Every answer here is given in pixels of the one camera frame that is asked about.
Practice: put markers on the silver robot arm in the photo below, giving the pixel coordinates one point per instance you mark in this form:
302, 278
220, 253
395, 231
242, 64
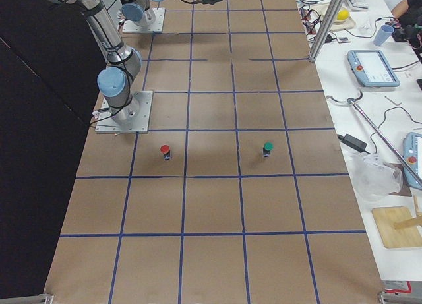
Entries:
141, 14
123, 62

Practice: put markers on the red push button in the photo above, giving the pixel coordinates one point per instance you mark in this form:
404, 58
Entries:
166, 151

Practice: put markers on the green push button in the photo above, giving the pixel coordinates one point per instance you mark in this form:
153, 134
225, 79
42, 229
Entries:
267, 149

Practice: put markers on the black power adapter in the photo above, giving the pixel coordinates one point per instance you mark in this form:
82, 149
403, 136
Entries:
353, 142

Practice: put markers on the metal rod with hook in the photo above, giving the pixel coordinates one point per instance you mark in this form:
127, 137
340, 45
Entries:
353, 102

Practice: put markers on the clear plastic bag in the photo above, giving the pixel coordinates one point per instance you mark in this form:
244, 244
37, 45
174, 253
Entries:
373, 178

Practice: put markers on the beige tray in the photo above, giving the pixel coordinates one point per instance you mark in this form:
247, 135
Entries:
321, 10

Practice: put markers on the yellow lemon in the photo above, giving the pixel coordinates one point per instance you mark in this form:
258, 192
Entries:
342, 16

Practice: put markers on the wooden board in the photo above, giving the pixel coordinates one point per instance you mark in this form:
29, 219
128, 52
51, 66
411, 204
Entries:
397, 227

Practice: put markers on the blue plastic cup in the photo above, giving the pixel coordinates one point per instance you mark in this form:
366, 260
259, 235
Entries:
384, 32

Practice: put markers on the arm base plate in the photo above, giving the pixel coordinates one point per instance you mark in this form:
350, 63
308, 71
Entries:
134, 118
157, 27

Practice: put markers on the teach pendant near post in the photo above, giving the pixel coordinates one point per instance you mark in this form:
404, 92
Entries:
372, 69

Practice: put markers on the aluminium frame post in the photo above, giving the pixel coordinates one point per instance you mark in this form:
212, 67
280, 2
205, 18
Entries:
329, 17

